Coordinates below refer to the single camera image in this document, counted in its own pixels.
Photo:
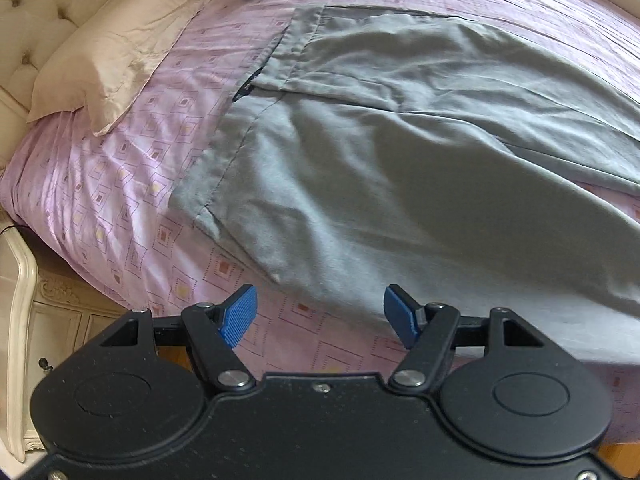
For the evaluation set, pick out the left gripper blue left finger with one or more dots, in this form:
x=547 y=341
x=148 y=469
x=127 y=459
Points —
x=212 y=333

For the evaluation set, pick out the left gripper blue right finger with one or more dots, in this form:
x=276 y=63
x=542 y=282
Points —
x=427 y=331

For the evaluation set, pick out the light grey pants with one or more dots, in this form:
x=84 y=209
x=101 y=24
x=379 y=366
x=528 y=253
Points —
x=372 y=146

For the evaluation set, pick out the white carved nightstand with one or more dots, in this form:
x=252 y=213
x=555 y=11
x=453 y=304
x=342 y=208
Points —
x=47 y=312

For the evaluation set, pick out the pink patterned bedsheet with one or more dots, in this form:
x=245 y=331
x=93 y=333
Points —
x=101 y=202

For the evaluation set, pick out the cream pillow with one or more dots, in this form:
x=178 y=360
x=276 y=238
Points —
x=106 y=64

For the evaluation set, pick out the cream tufted headboard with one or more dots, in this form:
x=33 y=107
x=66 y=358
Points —
x=31 y=30

